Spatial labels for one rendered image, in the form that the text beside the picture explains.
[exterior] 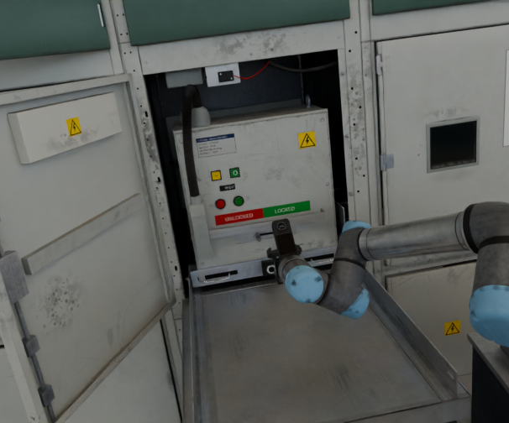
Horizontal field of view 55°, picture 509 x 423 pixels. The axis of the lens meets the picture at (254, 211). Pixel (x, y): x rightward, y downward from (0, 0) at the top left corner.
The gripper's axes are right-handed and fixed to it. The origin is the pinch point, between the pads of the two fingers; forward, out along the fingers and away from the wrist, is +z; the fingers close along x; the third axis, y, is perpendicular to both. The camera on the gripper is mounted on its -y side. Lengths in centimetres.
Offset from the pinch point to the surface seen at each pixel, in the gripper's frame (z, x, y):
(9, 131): -25, -56, -40
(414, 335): -22.9, 27.2, 23.4
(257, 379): -22.9, -13.1, 26.8
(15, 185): -25, -57, -29
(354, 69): 14, 33, -46
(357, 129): 17.3, 32.3, -27.9
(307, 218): 22.1, 13.7, -1.7
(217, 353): -9.2, -22.0, 24.4
